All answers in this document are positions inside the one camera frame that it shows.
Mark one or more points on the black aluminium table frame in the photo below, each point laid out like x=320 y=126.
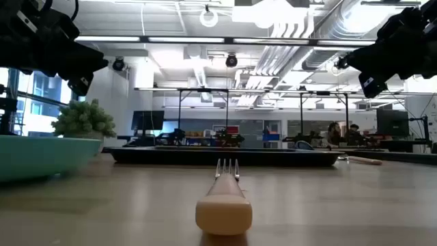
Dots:
x=403 y=156

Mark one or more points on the black background rig frame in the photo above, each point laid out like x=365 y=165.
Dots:
x=301 y=112
x=180 y=109

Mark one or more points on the black computer monitor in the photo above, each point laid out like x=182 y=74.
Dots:
x=147 y=120
x=392 y=123

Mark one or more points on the black tray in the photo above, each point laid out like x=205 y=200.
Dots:
x=170 y=157

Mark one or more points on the black equipment stand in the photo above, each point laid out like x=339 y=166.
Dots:
x=7 y=109

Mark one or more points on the person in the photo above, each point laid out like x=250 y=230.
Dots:
x=354 y=135
x=334 y=135

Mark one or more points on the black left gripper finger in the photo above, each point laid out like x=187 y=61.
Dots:
x=80 y=49
x=88 y=69

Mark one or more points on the overhead light bar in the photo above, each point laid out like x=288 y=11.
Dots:
x=228 y=40

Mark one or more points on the green plant in pot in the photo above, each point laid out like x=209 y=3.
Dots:
x=83 y=118

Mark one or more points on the blue box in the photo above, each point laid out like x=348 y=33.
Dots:
x=271 y=137

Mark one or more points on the red sign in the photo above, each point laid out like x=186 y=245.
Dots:
x=232 y=129

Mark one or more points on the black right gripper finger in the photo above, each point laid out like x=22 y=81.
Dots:
x=373 y=46
x=367 y=66

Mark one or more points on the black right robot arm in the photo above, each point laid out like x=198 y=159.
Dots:
x=425 y=54

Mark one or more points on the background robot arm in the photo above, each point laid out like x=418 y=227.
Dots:
x=228 y=139
x=172 y=136

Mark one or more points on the black ceiling camera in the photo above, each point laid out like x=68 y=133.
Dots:
x=341 y=63
x=118 y=64
x=231 y=61

